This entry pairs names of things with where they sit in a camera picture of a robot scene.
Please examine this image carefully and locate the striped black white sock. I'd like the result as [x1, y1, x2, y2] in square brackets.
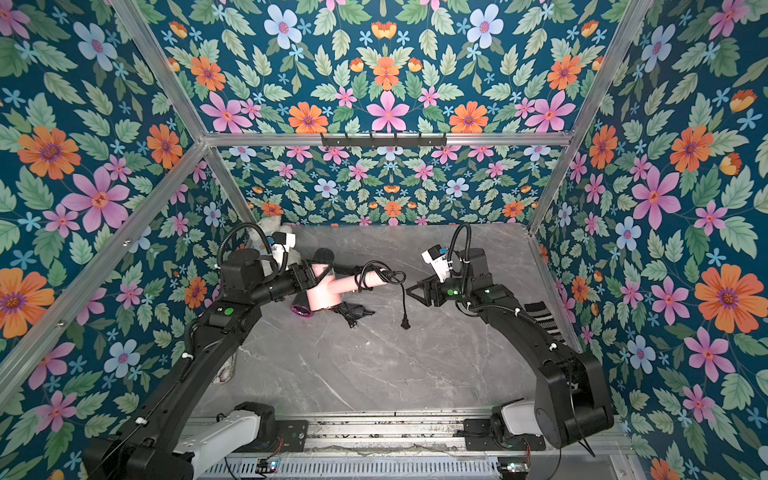
[524, 301, 565, 344]

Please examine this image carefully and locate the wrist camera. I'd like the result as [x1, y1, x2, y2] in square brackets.
[271, 231, 296, 272]
[422, 245, 452, 283]

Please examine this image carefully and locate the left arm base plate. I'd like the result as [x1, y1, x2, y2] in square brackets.
[256, 420, 309, 455]

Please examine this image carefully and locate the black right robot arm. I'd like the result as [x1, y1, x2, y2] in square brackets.
[406, 245, 614, 448]

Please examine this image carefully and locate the black hook rail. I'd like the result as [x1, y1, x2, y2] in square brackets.
[320, 133, 448, 148]

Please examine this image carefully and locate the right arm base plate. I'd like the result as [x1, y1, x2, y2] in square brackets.
[454, 418, 547, 453]

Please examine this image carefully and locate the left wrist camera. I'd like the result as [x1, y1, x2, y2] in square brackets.
[271, 231, 296, 272]

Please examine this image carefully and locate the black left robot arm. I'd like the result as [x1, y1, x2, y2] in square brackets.
[83, 248, 327, 479]

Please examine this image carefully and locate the pink hair dryer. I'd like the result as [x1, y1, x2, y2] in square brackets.
[307, 264, 387, 312]

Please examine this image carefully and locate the white teddy bear blue shirt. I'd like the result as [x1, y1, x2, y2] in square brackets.
[247, 215, 295, 252]

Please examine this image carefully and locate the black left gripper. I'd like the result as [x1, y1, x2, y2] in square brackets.
[246, 261, 332, 310]

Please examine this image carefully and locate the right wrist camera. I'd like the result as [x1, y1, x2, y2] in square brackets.
[422, 245, 452, 283]

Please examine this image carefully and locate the black pink dryer cord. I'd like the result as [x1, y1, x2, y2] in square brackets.
[355, 259, 412, 331]

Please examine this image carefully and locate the dark grey hair dryer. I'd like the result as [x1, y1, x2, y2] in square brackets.
[290, 301, 375, 328]
[312, 247, 335, 265]

